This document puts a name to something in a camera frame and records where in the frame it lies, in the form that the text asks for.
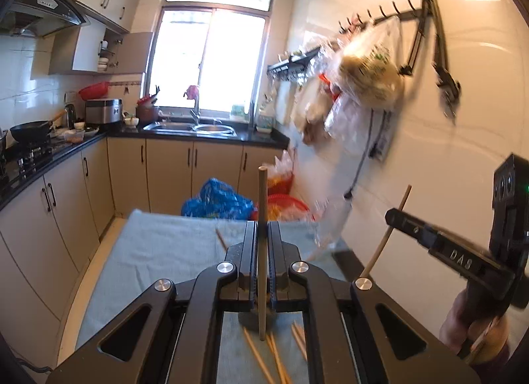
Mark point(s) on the stack of white bowls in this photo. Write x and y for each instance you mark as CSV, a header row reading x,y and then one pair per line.
x,y
103,62

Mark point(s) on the beige lower cabinets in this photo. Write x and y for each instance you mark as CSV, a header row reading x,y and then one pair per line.
x,y
165,173

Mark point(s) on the white mortar bowl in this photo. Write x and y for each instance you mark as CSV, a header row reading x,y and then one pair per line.
x,y
132,121

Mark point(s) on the open wall cabinet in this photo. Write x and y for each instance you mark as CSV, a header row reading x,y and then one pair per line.
x,y
86,53

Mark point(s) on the wall power strip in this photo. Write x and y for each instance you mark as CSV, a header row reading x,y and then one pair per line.
x,y
382,136

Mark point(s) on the silver rice cooker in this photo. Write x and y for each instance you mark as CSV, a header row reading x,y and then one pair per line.
x,y
103,111

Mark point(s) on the plastic bag of food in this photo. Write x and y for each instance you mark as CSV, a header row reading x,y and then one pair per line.
x,y
372,74

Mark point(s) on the kitchen window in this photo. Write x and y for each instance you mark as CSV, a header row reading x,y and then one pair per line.
x,y
210,57

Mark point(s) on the grey table cloth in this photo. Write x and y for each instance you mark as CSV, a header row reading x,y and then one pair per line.
x,y
165,252

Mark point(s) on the black wok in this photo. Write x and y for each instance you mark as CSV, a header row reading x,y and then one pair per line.
x,y
31,130

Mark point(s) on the pink cloth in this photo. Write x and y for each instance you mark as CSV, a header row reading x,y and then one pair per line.
x,y
191,92

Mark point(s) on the black gas stove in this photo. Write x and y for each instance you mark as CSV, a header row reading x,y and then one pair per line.
x,y
24,159

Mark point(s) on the blue plastic bag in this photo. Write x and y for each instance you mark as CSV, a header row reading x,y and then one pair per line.
x,y
217,202

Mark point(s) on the black wall hook rack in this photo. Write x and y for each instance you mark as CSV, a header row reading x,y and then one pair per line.
x,y
388,16

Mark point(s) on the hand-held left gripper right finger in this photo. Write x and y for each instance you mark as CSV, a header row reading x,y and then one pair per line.
x,y
275,268

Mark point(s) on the white and yellow plastic bag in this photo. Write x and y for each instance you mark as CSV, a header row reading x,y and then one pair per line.
x,y
283,169

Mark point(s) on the dark electric kettle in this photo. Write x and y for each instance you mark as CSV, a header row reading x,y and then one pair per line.
x,y
69,116

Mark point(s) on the red plastic basin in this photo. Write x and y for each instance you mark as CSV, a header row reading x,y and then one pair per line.
x,y
94,90

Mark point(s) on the clear hanging plastic bags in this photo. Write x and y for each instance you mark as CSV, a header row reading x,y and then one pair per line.
x,y
318,107

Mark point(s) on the black range hood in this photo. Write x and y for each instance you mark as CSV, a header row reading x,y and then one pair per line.
x,y
45,8

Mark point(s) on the single wooden chopstick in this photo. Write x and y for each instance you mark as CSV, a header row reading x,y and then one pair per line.
x,y
262,202
221,239
380,245

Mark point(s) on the red plastic basket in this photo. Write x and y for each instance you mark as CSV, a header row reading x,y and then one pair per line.
x,y
289,206

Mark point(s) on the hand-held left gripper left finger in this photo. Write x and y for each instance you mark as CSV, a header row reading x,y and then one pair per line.
x,y
251,268

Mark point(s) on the brown utensil pot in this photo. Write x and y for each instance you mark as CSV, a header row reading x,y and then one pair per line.
x,y
146,113

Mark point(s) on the black wall shelf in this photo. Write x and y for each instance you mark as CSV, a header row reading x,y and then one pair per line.
x,y
289,66

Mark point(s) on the chrome faucet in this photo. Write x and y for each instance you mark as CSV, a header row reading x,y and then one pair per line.
x,y
195,113

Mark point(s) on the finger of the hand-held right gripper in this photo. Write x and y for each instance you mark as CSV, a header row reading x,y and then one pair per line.
x,y
403,223

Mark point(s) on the white printed bottle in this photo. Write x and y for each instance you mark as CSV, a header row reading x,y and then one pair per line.
x,y
266,117

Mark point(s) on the green detergent container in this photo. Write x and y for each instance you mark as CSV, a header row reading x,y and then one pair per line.
x,y
239,113

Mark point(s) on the black kitchen countertop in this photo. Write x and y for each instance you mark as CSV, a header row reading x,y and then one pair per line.
x,y
124,133

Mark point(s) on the bunch of wooden chopsticks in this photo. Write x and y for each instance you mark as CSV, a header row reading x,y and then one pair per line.
x,y
258,357

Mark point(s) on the steel sink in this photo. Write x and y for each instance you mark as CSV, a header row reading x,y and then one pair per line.
x,y
182,128

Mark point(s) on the person's right hand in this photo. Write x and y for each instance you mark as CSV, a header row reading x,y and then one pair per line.
x,y
454,322

